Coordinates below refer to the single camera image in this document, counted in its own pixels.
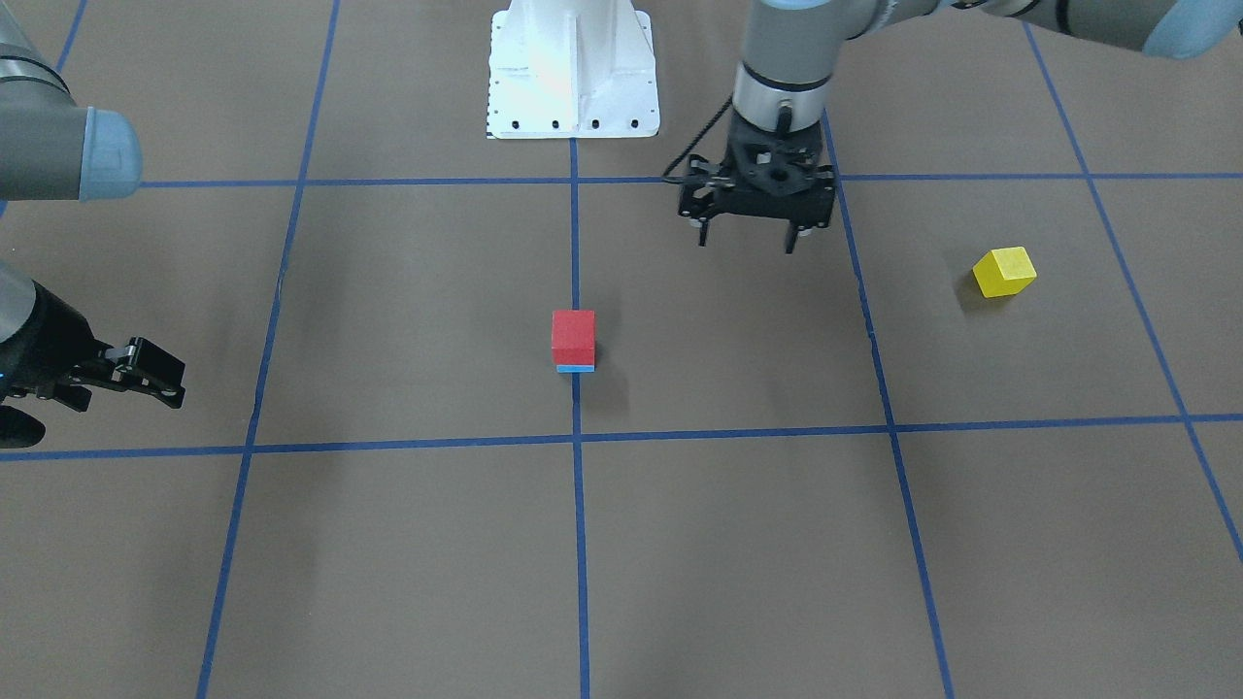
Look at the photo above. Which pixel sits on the red block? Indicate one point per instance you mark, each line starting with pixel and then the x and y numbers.
pixel 573 337

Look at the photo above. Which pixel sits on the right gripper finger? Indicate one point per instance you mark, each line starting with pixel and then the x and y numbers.
pixel 143 367

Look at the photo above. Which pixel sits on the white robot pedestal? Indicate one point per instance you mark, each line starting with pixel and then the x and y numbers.
pixel 572 70

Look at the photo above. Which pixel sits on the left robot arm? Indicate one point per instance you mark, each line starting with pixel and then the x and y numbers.
pixel 791 49

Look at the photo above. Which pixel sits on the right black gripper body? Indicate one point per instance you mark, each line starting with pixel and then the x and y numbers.
pixel 41 340

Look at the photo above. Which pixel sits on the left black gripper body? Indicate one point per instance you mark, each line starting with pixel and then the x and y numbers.
pixel 697 197

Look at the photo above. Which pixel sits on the yellow block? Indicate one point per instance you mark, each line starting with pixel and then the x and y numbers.
pixel 1004 272

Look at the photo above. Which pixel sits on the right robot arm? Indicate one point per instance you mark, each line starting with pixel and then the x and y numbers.
pixel 54 149

